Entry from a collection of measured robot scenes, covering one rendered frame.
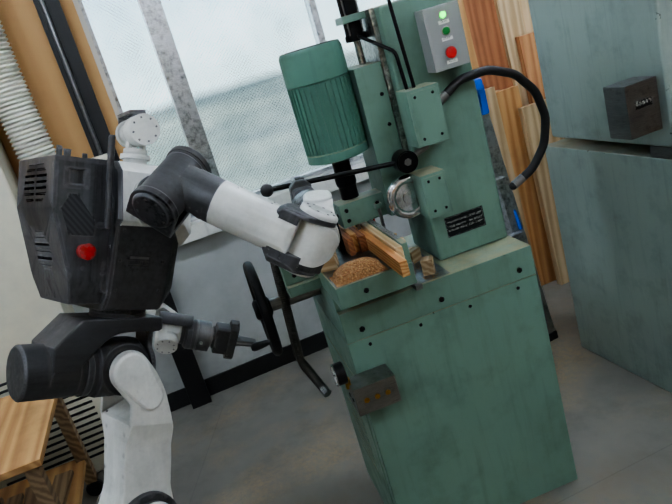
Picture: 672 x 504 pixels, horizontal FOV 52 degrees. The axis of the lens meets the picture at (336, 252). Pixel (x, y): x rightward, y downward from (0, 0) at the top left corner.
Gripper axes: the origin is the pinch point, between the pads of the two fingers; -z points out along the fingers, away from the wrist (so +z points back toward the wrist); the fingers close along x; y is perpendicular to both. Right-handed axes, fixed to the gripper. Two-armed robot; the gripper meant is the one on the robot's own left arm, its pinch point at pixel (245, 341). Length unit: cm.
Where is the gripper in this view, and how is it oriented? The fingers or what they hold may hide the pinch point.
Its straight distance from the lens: 208.4
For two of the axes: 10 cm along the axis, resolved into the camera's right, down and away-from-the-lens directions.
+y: -2.0, -4.0, 8.9
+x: 2.7, -9.0, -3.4
